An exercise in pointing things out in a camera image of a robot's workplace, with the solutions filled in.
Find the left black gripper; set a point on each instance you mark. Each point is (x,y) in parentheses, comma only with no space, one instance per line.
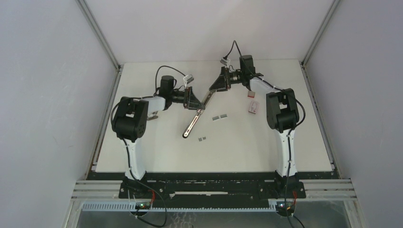
(190,101)

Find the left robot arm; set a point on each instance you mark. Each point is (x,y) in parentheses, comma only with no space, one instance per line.
(130,115)

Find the small beige stapler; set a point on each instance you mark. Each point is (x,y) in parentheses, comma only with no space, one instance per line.
(152,117)

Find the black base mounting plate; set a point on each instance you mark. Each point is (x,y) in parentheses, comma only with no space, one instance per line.
(196,190)

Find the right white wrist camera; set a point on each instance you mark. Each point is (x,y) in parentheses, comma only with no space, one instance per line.
(225,61)

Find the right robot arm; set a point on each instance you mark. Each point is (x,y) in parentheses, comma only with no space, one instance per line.
(281,107)

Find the right aluminium frame post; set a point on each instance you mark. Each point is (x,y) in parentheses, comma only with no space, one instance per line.
(323,26)

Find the right controller board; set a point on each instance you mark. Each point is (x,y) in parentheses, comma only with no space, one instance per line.
(285,209)

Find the aluminium frame post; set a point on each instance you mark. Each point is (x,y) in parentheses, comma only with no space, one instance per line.
(94,25)
(323,26)

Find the left aluminium frame post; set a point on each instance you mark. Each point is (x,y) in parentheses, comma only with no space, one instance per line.
(94,25)

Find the grey black long stapler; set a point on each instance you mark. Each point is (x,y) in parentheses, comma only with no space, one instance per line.
(198,114)

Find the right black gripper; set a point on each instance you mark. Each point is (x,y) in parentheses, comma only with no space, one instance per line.
(221,84)

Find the closed red staple box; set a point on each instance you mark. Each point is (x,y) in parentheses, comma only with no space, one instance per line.
(253,107)

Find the white cable duct rail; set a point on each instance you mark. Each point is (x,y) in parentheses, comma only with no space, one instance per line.
(125,206)

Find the controller board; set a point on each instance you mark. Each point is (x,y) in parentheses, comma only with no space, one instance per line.
(143,206)
(285,209)

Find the left controller board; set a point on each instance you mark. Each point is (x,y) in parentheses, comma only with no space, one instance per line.
(143,206)

